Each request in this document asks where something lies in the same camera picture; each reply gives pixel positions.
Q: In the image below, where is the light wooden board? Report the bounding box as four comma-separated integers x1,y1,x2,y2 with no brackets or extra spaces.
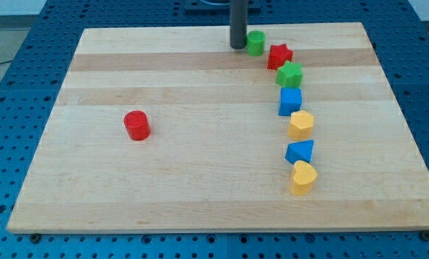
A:
7,22,429,234

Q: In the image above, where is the red cylinder block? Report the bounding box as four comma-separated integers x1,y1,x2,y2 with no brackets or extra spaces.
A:
123,110,151,141

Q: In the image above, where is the blue cube block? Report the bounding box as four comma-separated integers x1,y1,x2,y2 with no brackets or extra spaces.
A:
278,88,302,116

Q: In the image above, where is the yellow hexagon block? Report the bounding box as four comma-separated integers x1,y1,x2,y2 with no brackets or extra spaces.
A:
287,110,315,141

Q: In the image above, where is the blue triangle block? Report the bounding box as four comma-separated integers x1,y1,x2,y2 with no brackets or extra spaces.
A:
284,140,314,164

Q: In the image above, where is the green star block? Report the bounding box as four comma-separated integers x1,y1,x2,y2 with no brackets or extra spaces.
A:
276,60,303,88

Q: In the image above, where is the red star block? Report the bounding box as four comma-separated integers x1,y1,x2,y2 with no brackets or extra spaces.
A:
267,44,294,71

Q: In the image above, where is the green cylinder block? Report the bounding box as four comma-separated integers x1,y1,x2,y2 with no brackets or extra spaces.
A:
246,30,266,57

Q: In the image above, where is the yellow heart block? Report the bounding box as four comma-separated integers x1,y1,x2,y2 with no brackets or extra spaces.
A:
290,160,318,196

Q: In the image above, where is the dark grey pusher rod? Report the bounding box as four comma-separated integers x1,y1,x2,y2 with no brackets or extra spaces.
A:
230,0,248,50

